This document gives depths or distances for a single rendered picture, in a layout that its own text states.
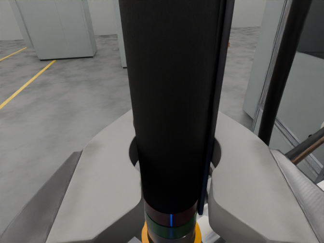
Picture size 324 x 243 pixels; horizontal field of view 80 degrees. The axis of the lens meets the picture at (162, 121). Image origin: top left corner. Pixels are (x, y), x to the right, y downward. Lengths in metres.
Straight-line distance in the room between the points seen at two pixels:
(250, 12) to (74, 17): 10.21
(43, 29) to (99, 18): 5.23
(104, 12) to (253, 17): 8.71
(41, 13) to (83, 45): 1.40
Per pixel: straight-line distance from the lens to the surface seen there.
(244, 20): 14.14
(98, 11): 12.41
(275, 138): 1.49
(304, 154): 0.31
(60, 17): 7.50
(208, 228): 0.20
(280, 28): 1.52
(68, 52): 7.64
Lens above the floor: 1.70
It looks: 33 degrees down
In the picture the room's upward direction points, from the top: 2 degrees counter-clockwise
